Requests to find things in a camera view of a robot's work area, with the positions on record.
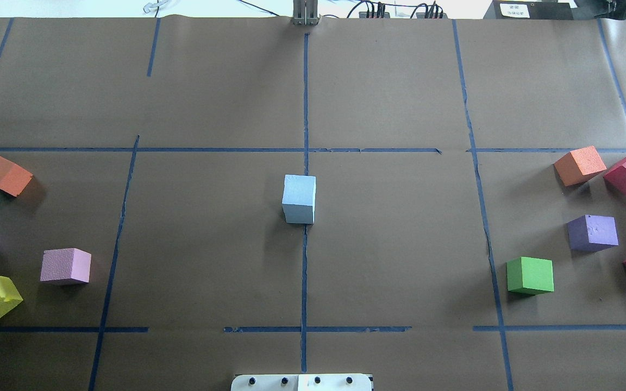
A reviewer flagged light blue foam block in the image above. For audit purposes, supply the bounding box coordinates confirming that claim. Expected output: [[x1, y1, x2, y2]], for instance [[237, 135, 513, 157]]
[[281, 175, 316, 212], [285, 208, 315, 225]]

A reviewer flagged black power strip left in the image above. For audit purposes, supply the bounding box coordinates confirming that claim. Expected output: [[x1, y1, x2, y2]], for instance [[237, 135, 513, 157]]
[[347, 1, 390, 19]]

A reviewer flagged black power strip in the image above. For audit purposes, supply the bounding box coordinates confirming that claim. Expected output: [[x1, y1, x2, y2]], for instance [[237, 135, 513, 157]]
[[411, 2, 448, 19], [347, 1, 390, 19]]

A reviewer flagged black power strip right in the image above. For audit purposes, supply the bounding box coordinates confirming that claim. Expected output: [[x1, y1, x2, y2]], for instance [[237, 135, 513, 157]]
[[411, 2, 448, 19]]

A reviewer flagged green foam block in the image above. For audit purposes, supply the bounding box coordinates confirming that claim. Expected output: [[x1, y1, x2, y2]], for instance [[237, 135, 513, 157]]
[[506, 256, 555, 295]]

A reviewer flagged pink foam block left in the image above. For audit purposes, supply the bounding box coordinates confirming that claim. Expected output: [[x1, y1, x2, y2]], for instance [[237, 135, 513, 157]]
[[39, 248, 92, 286]]

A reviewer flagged black box with label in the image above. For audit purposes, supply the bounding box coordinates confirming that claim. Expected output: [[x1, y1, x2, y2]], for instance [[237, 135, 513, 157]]
[[483, 1, 574, 20]]

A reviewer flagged orange foam block right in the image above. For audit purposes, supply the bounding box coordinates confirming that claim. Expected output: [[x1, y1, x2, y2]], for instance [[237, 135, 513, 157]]
[[553, 146, 607, 187]]

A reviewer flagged orange foam block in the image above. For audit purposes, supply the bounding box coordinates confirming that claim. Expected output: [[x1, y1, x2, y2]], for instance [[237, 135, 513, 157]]
[[553, 146, 607, 187], [0, 156, 33, 197]]

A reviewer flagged purple foam block right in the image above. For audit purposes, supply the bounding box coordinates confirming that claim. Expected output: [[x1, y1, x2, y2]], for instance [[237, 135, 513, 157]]
[[566, 215, 619, 252]]

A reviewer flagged orange foam block left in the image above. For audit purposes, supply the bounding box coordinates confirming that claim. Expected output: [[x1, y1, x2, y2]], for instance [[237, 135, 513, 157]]
[[0, 156, 33, 197]]

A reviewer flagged aluminium frame post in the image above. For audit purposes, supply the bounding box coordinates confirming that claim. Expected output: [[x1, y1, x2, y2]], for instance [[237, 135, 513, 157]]
[[292, 0, 320, 26]]

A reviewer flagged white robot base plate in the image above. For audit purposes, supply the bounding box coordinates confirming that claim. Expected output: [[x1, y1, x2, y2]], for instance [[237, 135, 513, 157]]
[[230, 373, 374, 390]]

